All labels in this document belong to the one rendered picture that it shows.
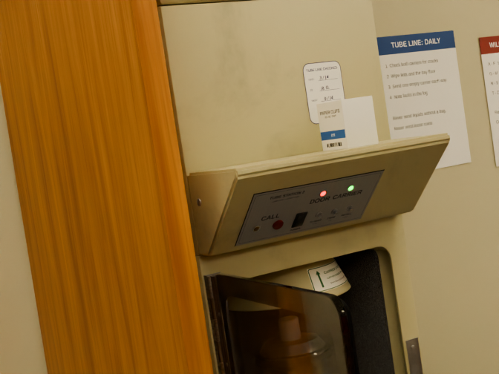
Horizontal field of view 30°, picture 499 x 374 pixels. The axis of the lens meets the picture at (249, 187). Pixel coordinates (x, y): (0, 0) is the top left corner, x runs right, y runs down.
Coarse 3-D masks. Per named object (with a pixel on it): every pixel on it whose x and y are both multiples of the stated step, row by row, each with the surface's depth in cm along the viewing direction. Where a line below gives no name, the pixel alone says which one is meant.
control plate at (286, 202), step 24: (264, 192) 105; (288, 192) 108; (312, 192) 110; (336, 192) 113; (360, 192) 115; (264, 216) 109; (288, 216) 111; (312, 216) 114; (336, 216) 116; (360, 216) 119; (240, 240) 110
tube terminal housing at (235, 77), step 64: (256, 0) 117; (320, 0) 122; (192, 64) 112; (256, 64) 116; (192, 128) 111; (256, 128) 116; (384, 128) 127; (256, 256) 115; (320, 256) 120; (384, 256) 129
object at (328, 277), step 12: (312, 264) 123; (324, 264) 125; (336, 264) 128; (264, 276) 123; (276, 276) 122; (288, 276) 122; (300, 276) 122; (312, 276) 123; (324, 276) 124; (336, 276) 125; (312, 288) 122; (324, 288) 123; (336, 288) 124; (348, 288) 126
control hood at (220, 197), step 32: (288, 160) 105; (320, 160) 107; (352, 160) 110; (384, 160) 113; (416, 160) 117; (192, 192) 110; (224, 192) 103; (256, 192) 105; (384, 192) 118; (416, 192) 122; (224, 224) 106; (352, 224) 120
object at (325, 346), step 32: (224, 288) 107; (256, 288) 98; (288, 288) 91; (224, 320) 108; (256, 320) 100; (288, 320) 92; (320, 320) 86; (256, 352) 101; (288, 352) 93; (320, 352) 87; (352, 352) 83
